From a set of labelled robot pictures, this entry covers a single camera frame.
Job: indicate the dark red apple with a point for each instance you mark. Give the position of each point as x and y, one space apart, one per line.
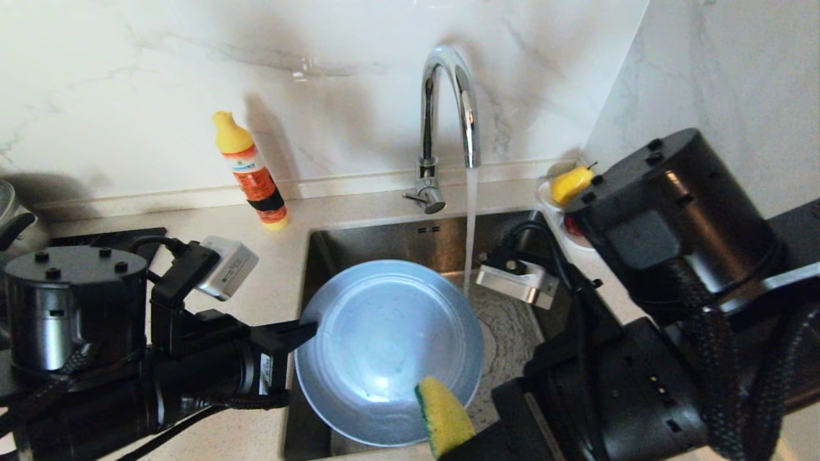
571 225

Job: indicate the orange dish soap bottle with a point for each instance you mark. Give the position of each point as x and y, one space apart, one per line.
250 166

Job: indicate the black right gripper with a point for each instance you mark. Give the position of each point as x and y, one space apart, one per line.
628 397

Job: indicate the yellow pear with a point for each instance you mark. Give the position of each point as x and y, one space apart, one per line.
570 184

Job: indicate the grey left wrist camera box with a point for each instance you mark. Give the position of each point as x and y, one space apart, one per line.
230 269

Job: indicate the stainless steel sink basin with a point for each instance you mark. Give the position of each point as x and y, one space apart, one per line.
506 333

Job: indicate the steel cooking pot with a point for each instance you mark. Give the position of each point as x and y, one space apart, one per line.
9 211

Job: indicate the small white fruit dish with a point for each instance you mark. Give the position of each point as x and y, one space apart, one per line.
544 195

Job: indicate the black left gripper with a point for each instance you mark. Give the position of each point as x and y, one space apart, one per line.
211 365

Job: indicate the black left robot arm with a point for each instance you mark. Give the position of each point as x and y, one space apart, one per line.
77 320

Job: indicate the chrome gooseneck faucet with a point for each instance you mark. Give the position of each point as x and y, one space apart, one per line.
471 109

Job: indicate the blue round plate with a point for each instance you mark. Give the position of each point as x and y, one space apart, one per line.
384 339

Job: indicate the yellow green sponge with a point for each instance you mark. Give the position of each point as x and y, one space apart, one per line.
442 410

